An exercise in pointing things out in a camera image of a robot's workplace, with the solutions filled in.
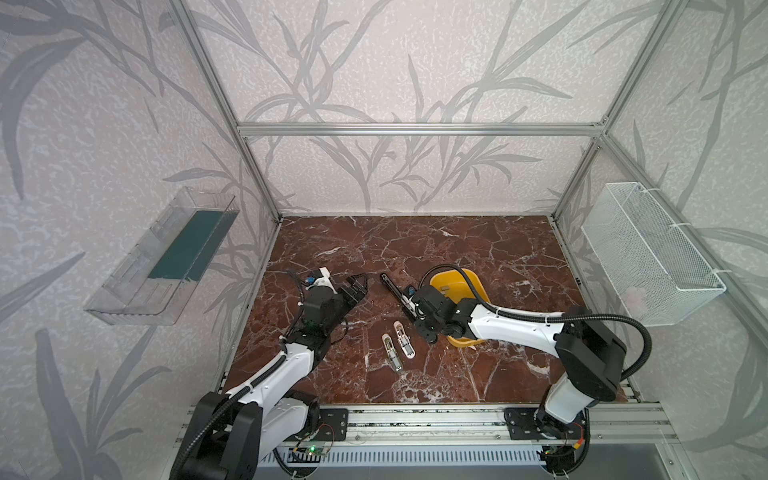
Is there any yellow plastic tray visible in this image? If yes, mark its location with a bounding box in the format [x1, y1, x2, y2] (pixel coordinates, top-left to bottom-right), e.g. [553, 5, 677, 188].
[430, 269, 490, 348]

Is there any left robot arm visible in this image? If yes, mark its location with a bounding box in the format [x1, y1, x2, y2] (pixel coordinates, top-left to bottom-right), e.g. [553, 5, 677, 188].
[168, 268, 368, 479]

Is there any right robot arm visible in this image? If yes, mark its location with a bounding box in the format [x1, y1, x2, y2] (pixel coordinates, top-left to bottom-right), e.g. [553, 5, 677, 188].
[404, 285, 653, 433]

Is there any green circuit board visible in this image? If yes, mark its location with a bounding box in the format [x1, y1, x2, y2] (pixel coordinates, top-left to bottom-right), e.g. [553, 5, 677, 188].
[288, 444, 332, 463]

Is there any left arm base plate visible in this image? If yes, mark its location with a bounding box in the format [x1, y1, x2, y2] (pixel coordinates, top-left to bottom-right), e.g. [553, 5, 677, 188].
[309, 408, 349, 442]

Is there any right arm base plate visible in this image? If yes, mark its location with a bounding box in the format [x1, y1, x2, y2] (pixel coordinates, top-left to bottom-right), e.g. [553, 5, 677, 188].
[503, 406, 552, 441]

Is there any clear plastic wall shelf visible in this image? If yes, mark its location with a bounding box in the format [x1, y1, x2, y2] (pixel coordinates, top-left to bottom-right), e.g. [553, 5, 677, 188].
[84, 187, 240, 326]

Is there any aluminium front rail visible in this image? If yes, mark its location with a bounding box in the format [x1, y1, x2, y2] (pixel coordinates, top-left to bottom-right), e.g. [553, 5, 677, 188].
[173, 403, 679, 448]

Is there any white wire basket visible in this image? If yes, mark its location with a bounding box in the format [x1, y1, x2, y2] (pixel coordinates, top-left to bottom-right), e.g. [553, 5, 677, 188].
[582, 182, 727, 327]

